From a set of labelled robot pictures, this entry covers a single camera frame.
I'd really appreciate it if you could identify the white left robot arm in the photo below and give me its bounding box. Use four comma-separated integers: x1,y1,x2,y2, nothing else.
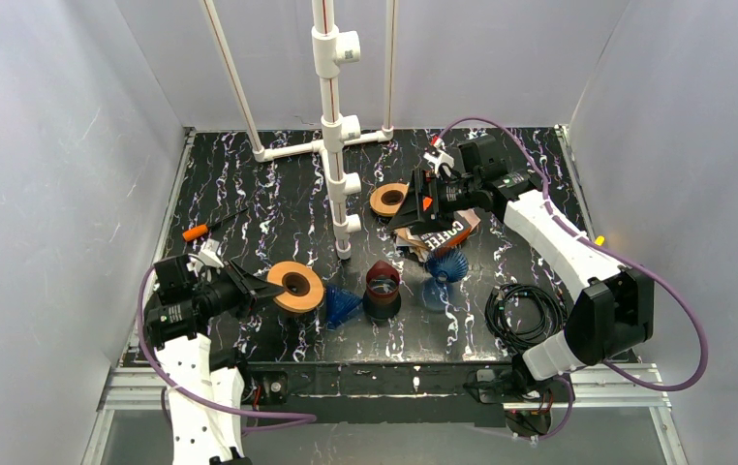
137,255,284,464

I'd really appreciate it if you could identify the aluminium frame rail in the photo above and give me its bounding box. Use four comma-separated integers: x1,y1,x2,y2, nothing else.
79,362,692,465

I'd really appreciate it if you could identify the blue glass dripper cone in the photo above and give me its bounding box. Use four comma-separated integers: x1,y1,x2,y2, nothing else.
325,285,362,329

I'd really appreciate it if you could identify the orange handled screwdriver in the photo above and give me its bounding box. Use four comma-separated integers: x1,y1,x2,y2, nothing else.
181,208,248,243

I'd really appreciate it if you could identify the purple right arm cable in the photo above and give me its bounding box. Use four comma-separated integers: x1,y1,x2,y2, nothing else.
431,117,710,446

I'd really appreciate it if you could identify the red and black carafe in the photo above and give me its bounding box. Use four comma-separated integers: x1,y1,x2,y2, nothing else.
362,261,402,321

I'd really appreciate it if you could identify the white PVC pipe stand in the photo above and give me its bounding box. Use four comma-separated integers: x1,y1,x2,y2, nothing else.
200,1,398,261

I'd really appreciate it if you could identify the coiled black cable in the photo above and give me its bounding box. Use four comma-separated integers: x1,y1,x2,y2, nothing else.
485,283,566,358

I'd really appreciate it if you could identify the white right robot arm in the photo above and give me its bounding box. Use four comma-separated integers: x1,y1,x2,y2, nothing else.
389,135,654,388

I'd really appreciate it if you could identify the wooden ring dripper holder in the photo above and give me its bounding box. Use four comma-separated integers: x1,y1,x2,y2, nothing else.
267,261,324,316

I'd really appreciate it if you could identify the orange coffee filter package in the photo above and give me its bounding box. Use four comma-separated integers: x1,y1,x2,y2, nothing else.
394,209,480,263

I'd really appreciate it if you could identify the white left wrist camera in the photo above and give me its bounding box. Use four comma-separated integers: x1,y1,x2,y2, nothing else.
195,238,224,271

